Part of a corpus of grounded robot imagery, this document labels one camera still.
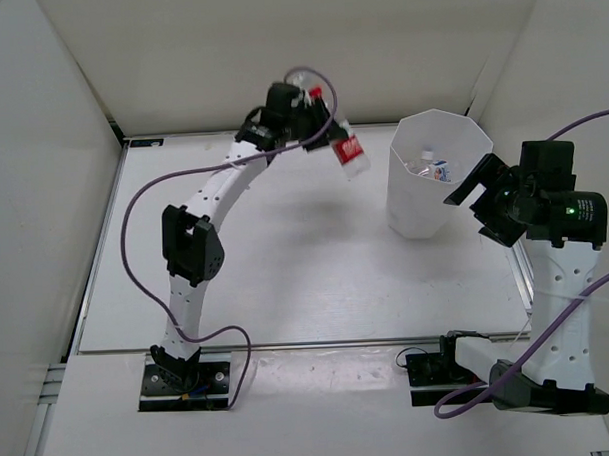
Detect black cap small bottle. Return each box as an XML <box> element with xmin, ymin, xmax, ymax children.
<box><xmin>404</xmin><ymin>150</ymin><xmax>434</xmax><ymax>178</ymax></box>

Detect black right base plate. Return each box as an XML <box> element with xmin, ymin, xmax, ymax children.
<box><xmin>405</xmin><ymin>350</ymin><xmax>479</xmax><ymax>407</ymax></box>

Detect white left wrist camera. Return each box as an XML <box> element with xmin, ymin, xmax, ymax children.
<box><xmin>284</xmin><ymin>71</ymin><xmax>315</xmax><ymax>106</ymax></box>

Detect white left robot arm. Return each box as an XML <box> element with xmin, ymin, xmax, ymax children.
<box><xmin>151</xmin><ymin>83</ymin><xmax>346</xmax><ymax>393</ymax></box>

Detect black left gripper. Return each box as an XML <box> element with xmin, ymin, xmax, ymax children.
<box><xmin>282</xmin><ymin>96</ymin><xmax>350</xmax><ymax>155</ymax></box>

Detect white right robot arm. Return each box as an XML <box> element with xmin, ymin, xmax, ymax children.
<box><xmin>434</xmin><ymin>140</ymin><xmax>609</xmax><ymax>419</ymax></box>

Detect white label plastic bottle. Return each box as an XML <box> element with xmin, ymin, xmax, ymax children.
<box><xmin>427</xmin><ymin>159</ymin><xmax>452</xmax><ymax>183</ymax></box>

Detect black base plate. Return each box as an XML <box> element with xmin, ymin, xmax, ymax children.
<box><xmin>405</xmin><ymin>350</ymin><xmax>479</xmax><ymax>407</ymax></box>
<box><xmin>138</xmin><ymin>353</ymin><xmax>232</xmax><ymax>413</ymax></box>

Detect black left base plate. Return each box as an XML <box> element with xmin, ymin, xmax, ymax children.
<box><xmin>138</xmin><ymin>353</ymin><xmax>232</xmax><ymax>413</ymax></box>

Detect red label plastic bottle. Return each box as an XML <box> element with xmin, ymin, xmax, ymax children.
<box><xmin>309</xmin><ymin>85</ymin><xmax>370</xmax><ymax>179</ymax></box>

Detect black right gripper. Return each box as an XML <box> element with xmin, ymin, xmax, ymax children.
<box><xmin>441</xmin><ymin>153</ymin><xmax>535</xmax><ymax>250</ymax></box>

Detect white octagonal plastic bin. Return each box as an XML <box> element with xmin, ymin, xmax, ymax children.
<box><xmin>386</xmin><ymin>109</ymin><xmax>493</xmax><ymax>239</ymax></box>

